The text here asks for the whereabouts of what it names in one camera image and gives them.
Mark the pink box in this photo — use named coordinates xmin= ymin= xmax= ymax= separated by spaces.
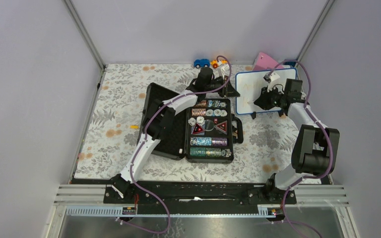
xmin=252 ymin=52 xmax=278 ymax=71

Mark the blue framed whiteboard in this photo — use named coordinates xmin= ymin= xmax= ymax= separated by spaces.
xmin=235 ymin=68 xmax=298 ymax=115

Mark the black poker chip case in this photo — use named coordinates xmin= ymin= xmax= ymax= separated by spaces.
xmin=152 ymin=99 xmax=244 ymax=164

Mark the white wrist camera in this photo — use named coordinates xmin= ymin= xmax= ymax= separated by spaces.
xmin=217 ymin=63 xmax=231 ymax=77
xmin=263 ymin=72 xmax=281 ymax=92

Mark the blue block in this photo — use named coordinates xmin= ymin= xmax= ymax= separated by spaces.
xmin=283 ymin=59 xmax=298 ymax=67

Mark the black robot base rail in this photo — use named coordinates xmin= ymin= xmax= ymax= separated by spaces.
xmin=103 ymin=178 xmax=297 ymax=215

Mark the red triangle all-in marker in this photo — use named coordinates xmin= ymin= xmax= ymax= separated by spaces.
xmin=191 ymin=123 xmax=205 ymax=135

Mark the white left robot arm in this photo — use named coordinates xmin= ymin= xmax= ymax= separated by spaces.
xmin=111 ymin=63 xmax=232 ymax=204

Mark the orange toy car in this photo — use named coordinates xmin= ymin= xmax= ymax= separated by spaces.
xmin=210 ymin=60 xmax=228 ymax=69

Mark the blue toy car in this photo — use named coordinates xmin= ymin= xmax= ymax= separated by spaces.
xmin=193 ymin=59 xmax=210 ymax=68

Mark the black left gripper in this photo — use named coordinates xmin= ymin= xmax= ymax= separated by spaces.
xmin=203 ymin=75 xmax=238 ymax=97

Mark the clear dealer button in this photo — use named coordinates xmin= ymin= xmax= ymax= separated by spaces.
xmin=204 ymin=119 xmax=215 ymax=131

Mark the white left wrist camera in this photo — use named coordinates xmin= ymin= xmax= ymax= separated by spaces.
xmin=217 ymin=63 xmax=231 ymax=77

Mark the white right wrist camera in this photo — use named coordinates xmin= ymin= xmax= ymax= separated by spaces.
xmin=263 ymin=72 xmax=281 ymax=92

